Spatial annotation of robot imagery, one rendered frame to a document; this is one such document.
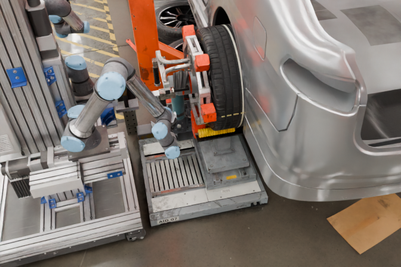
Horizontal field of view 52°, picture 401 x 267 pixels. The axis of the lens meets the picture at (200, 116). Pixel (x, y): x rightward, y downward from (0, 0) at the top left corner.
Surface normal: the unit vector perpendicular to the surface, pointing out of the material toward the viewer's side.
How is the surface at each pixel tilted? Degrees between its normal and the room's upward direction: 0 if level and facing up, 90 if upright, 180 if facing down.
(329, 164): 96
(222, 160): 0
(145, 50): 90
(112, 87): 84
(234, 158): 0
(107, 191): 0
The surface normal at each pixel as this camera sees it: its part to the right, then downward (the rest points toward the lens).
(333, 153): -0.19, 0.65
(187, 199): -0.04, -0.75
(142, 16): 0.22, 0.64
